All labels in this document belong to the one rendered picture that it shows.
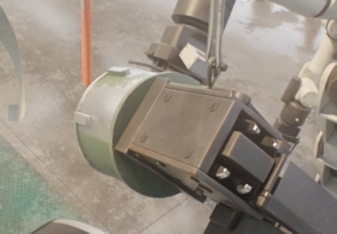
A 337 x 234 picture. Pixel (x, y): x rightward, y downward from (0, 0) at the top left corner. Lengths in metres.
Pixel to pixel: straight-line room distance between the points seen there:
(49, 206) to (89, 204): 0.18
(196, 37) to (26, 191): 1.78
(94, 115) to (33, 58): 2.77
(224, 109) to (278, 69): 2.76
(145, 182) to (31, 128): 2.23
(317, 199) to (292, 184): 0.04
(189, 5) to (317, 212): 0.39
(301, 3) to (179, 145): 0.52
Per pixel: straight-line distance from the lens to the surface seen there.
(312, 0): 0.91
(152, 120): 0.49
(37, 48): 3.43
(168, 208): 2.28
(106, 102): 0.55
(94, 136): 0.57
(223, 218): 0.51
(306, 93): 1.66
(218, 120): 0.42
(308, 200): 0.50
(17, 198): 2.42
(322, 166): 1.85
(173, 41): 0.75
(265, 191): 0.45
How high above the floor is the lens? 1.77
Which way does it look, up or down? 39 degrees down
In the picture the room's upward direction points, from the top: straight up
